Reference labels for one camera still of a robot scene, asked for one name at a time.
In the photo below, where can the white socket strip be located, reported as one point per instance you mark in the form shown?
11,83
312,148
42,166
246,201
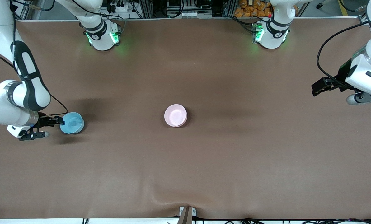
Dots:
188,14

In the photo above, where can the power strip with black plugs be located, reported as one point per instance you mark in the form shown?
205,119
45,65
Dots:
118,8

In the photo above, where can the brown table cover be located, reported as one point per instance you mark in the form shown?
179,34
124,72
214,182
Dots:
185,171

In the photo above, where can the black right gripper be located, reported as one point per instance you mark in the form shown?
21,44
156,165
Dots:
43,121

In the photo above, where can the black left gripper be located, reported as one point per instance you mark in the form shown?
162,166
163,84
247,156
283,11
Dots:
340,77

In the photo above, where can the light blue bowl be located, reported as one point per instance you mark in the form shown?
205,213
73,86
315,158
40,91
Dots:
73,124

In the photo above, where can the brown camera pole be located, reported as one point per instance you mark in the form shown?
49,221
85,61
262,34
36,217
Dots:
185,217

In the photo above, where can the pink bowl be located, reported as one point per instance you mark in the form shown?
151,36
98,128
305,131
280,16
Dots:
175,115

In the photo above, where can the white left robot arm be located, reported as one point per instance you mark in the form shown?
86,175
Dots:
271,38

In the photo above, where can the bag of orange snacks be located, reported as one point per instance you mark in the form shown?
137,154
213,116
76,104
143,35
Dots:
254,8

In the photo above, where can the white bowl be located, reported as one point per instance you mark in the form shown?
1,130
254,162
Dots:
175,126

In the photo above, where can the grey metal mount bracket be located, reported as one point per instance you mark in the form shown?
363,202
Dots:
194,212

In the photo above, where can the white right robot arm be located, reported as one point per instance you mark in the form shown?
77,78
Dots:
2,31

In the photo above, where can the aluminium frame profile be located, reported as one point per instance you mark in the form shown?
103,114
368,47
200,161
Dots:
26,12
148,9
229,7
363,19

